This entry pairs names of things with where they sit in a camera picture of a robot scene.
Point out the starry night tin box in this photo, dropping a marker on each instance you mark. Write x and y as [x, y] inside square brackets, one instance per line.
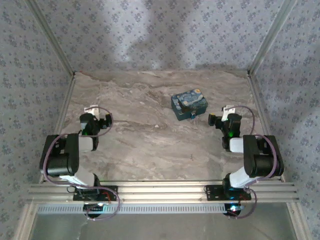
[190, 103]

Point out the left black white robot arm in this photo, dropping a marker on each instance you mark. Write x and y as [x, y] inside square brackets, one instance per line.
[62, 155]

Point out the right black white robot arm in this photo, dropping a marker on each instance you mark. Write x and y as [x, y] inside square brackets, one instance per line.
[260, 162]

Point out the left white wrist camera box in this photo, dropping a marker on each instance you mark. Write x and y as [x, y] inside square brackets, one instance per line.
[90, 109]

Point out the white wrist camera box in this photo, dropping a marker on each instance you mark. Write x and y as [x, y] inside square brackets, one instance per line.
[90, 109]
[227, 111]

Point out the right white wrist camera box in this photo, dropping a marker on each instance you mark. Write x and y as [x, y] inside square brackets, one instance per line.
[227, 111]

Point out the aluminium table side rail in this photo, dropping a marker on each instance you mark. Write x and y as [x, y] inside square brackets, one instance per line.
[63, 107]
[262, 112]

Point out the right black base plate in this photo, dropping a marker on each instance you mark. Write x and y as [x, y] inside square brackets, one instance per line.
[213, 193]

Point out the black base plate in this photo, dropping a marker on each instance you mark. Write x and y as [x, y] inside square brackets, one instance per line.
[110, 193]
[213, 193]

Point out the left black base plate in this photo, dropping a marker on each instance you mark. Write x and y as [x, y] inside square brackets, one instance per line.
[110, 193]

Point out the aluminium mounting rail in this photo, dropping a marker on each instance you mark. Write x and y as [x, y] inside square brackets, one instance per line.
[160, 191]

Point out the aluminium frame post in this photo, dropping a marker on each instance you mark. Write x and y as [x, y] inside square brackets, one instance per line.
[271, 37]
[51, 37]

